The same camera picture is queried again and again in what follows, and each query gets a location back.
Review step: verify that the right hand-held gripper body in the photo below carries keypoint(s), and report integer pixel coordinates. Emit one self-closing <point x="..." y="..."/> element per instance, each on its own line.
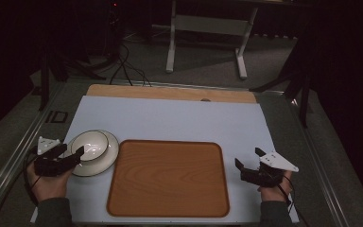
<point x="266" y="173"/>

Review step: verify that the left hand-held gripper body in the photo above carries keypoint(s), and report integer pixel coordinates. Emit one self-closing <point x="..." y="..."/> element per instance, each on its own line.
<point x="48" y="165"/>

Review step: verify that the white bowl with dark rim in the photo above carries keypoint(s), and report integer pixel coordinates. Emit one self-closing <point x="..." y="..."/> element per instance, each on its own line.
<point x="91" y="146"/>

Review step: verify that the person's right hand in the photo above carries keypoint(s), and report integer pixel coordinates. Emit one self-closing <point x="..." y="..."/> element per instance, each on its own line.
<point x="275" y="190"/>

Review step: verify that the person's left hand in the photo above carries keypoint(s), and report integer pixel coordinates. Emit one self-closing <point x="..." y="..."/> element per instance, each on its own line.
<point x="48" y="186"/>

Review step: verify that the white ceramic bowl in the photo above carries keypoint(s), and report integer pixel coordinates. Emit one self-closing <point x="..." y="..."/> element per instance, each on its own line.
<point x="105" y="160"/>

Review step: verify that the black stand with legs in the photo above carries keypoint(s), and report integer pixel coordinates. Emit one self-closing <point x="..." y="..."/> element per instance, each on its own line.
<point x="45" y="82"/>

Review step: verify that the brown wooden tray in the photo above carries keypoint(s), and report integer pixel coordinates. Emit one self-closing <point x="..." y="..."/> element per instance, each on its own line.
<point x="168" y="179"/>

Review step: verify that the white table mat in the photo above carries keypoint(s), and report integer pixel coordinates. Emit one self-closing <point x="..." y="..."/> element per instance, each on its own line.
<point x="176" y="119"/>

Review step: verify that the black tripod stand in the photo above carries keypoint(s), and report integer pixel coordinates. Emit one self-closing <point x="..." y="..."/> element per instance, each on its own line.
<point x="302" y="78"/>

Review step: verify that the white metal stand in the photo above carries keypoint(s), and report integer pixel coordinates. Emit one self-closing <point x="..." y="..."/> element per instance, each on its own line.
<point x="212" y="25"/>

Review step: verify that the black rectangular bracket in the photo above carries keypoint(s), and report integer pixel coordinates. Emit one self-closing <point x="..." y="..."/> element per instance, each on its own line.
<point x="56" y="116"/>

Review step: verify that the aluminium frame rail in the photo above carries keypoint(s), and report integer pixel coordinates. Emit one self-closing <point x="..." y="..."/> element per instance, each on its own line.
<point x="321" y="176"/>
<point x="9" y="170"/>

